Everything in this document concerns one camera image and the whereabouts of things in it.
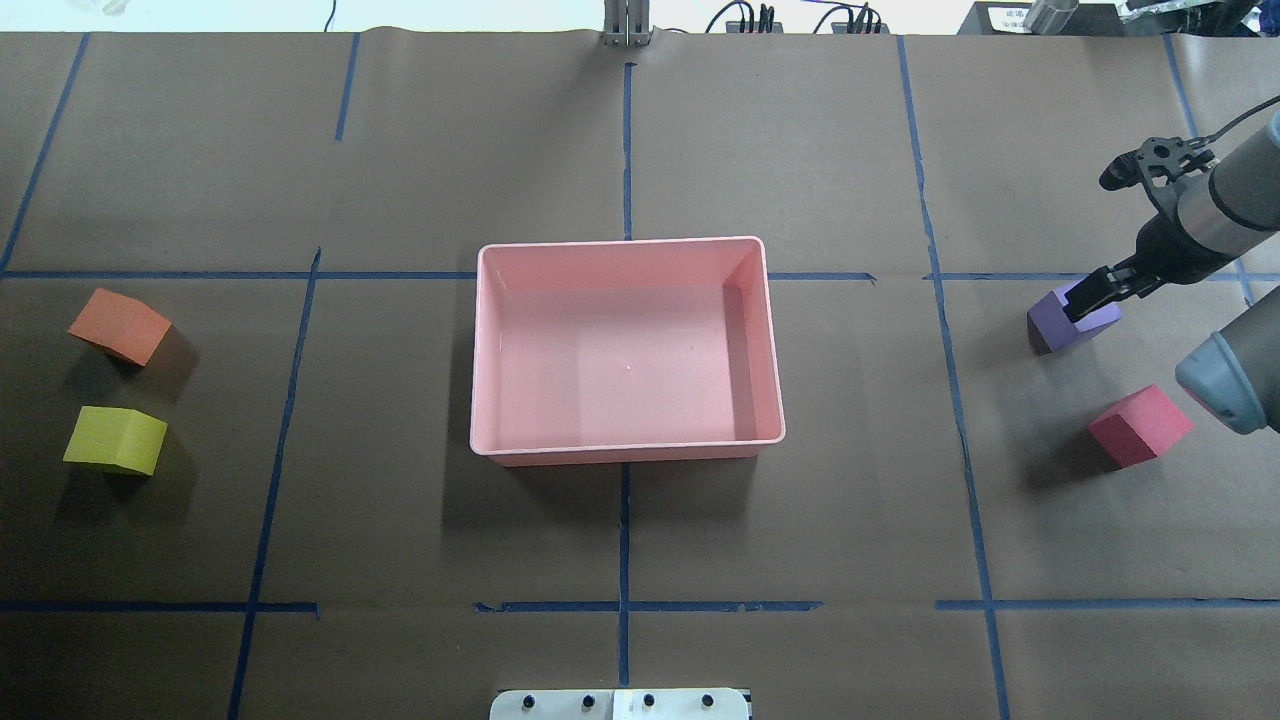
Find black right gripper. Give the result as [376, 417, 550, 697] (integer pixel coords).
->
[1064, 137, 1236, 323]

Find black power connector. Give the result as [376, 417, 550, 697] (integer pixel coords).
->
[703, 1, 785, 35]
[812, 1, 890, 35]

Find silver metal cylinder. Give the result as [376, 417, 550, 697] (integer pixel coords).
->
[1021, 0, 1080, 36]

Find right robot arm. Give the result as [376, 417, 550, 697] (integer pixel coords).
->
[1062, 117, 1279, 436]

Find black power connector right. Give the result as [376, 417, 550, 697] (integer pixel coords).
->
[812, 1, 890, 35]

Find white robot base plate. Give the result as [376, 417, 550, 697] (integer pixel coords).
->
[489, 687, 754, 719]

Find black power connector left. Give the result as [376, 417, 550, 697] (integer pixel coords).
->
[703, 1, 785, 35]

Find red foam block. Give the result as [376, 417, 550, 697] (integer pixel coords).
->
[1085, 386, 1196, 468]

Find aluminium frame post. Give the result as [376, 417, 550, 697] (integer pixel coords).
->
[600, 0, 652, 47]

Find yellow-green foam block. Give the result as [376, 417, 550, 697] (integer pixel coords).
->
[63, 406, 168, 477]

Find purple foam block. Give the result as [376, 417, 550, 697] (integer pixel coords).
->
[1027, 281, 1124, 355]

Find pink plastic bin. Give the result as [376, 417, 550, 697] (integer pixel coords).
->
[468, 236, 787, 468]

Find brown paper table cover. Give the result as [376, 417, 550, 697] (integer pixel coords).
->
[3, 28, 1277, 719]

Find black box with label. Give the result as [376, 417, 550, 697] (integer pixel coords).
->
[956, 1, 1126, 37]

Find orange foam block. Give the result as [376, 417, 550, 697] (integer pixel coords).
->
[67, 288, 173, 366]

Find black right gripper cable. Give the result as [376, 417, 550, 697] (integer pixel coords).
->
[1190, 96, 1280, 151]

